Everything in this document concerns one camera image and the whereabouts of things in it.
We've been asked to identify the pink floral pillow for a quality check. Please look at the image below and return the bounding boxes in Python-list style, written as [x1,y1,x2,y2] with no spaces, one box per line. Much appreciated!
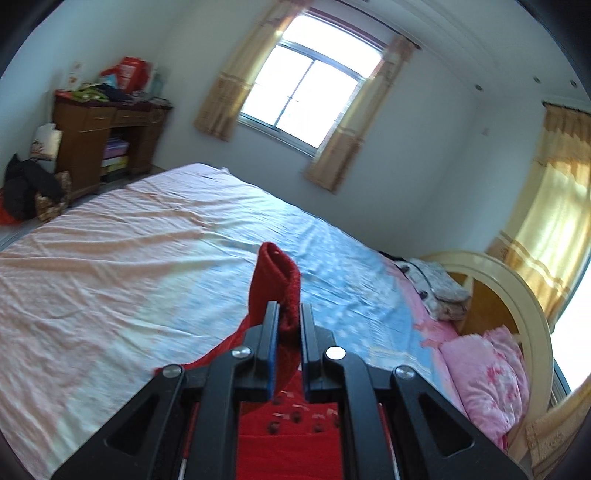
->
[438,325,531,450]

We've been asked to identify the red bag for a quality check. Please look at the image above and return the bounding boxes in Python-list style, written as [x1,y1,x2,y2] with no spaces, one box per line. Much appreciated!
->
[100,56,151,93]

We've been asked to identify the black jacket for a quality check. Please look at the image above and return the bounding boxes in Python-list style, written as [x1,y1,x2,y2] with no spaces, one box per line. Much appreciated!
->
[2,154,63,221]

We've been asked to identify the pink and blue bed sheet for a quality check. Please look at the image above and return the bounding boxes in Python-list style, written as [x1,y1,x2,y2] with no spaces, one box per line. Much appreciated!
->
[0,162,462,480]

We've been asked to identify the yellow striped curtain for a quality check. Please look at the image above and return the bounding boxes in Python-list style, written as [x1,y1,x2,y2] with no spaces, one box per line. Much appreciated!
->
[485,102,591,319]

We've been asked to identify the sliding window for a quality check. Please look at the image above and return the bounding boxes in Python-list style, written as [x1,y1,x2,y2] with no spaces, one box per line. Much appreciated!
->
[236,11,389,160]

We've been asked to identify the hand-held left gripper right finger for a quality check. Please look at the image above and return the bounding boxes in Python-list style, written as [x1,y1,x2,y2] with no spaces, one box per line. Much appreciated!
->
[300,304,529,480]

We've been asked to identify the cream round bed headboard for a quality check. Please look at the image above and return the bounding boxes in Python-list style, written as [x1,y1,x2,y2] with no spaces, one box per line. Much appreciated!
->
[418,250,555,462]

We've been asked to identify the yellow patterned curtain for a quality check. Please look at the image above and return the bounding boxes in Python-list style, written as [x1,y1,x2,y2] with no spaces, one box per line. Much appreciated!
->
[525,383,591,480]

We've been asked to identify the beige window curtain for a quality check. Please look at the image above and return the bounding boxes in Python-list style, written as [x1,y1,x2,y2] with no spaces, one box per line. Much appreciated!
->
[303,34,416,193]
[193,0,315,141]

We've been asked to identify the red knitted sweater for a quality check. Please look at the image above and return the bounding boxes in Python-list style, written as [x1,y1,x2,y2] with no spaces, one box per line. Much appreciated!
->
[154,242,398,480]

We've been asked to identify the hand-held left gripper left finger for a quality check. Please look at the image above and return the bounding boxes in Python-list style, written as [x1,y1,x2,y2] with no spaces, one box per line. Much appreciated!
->
[51,301,281,480]

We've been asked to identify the brown wooden desk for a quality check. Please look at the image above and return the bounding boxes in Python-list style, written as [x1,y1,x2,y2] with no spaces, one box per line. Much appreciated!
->
[52,90,174,199]

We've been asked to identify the folded grey patterned quilt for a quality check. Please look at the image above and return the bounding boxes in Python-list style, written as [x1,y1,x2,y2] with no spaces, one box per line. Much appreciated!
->
[379,251,472,322]

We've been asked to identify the brown patterned cushion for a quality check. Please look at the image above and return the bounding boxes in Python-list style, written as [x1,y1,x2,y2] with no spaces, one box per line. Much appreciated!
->
[36,171,72,222]

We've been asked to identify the stack of boxes under desk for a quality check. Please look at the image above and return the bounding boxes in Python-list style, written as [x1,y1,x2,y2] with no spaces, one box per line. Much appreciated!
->
[100,138,130,183]

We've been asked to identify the pile of clothes on desk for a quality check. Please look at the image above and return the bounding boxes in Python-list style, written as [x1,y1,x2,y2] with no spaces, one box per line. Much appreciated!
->
[69,80,171,106]

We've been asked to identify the white printed bag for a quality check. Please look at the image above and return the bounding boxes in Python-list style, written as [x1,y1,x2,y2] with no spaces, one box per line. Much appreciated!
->
[30,124,63,161]

